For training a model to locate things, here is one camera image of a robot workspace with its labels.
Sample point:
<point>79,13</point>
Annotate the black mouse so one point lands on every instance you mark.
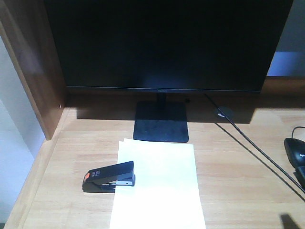
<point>295,150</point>

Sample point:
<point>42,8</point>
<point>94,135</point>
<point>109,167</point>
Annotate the grey desk cable grommet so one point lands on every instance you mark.
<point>224,111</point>

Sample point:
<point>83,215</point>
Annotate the white paper sheets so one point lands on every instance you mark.
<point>165,194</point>

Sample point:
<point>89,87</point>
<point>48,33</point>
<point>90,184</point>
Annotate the black monitor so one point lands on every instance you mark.
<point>166,46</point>

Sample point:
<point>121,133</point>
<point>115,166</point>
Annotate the black stapler with orange button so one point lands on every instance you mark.
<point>106,179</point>

